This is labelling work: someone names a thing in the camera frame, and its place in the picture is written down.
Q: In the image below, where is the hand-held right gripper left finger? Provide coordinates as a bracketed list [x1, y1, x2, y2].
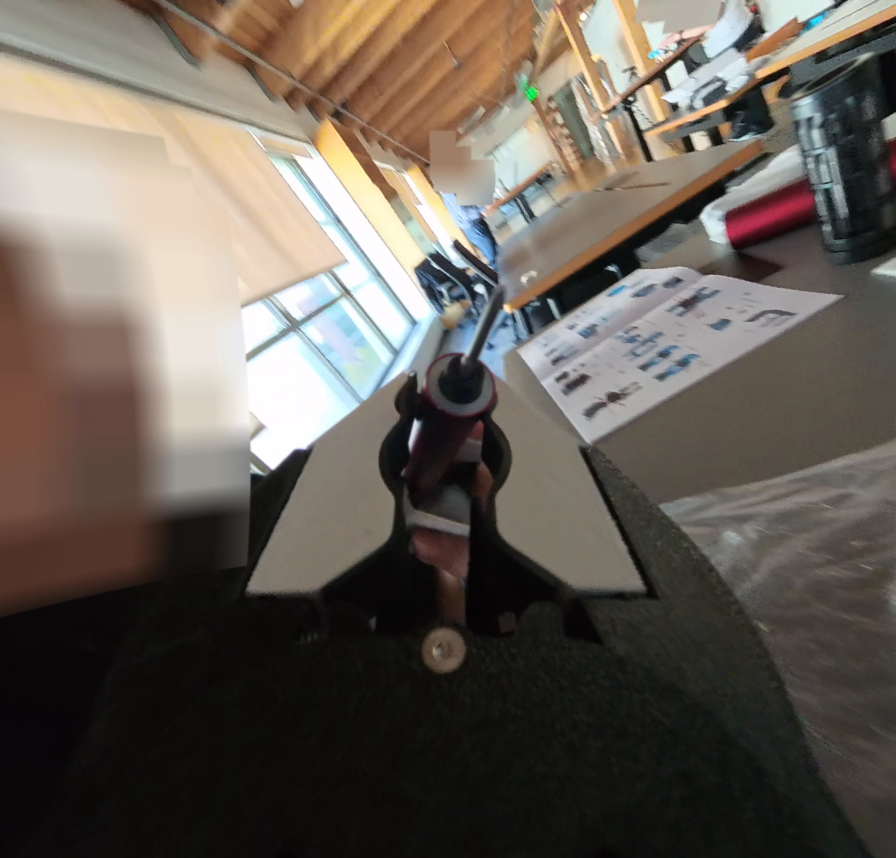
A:
[246, 371, 417, 599]

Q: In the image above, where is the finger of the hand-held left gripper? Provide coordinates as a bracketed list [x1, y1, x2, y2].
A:
[408, 483, 473, 537]

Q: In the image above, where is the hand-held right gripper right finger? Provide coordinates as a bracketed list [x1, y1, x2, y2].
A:
[483, 381, 646, 600]

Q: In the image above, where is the red electric screwdriver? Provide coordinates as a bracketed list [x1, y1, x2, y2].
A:
[400, 284, 506, 491]

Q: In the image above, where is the wood-edged grey desk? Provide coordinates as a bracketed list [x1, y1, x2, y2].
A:
[493, 140, 767, 313]

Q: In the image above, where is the cluttered wood-edged desk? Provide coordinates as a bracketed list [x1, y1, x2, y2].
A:
[644, 0, 896, 148]

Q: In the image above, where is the person's left hand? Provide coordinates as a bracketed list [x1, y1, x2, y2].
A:
[413, 525, 469, 624]

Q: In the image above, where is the printed instruction manual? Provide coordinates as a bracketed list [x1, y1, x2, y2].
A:
[517, 265, 844, 445]

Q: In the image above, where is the black office chair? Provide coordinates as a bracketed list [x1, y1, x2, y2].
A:
[414, 238, 499, 313]

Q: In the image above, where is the large clear plastic bag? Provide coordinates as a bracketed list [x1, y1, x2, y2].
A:
[661, 438, 896, 858]

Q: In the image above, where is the beige roller blind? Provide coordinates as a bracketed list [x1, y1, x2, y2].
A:
[231, 126, 349, 306]

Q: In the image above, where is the red cylinder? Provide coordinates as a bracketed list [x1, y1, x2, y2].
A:
[721, 178, 819, 249]

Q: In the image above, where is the black tumbler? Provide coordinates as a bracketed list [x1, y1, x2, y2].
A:
[790, 53, 896, 265]

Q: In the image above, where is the glass window wall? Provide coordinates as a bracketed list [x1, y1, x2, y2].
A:
[241, 151, 435, 467]

